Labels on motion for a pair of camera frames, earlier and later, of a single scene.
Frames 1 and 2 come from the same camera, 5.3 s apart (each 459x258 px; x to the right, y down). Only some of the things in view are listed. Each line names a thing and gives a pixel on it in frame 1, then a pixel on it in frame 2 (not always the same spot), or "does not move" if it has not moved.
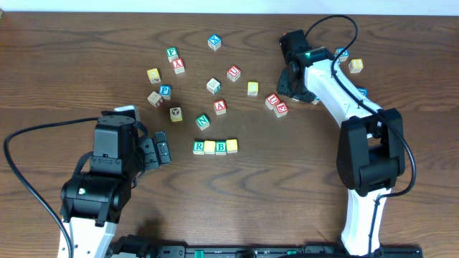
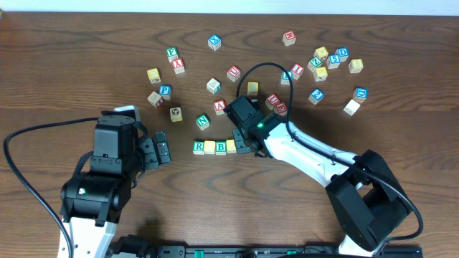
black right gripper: (293, 90) to (240, 137)
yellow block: (232, 145) does not move
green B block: (221, 147) does not move
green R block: (199, 147) does not move
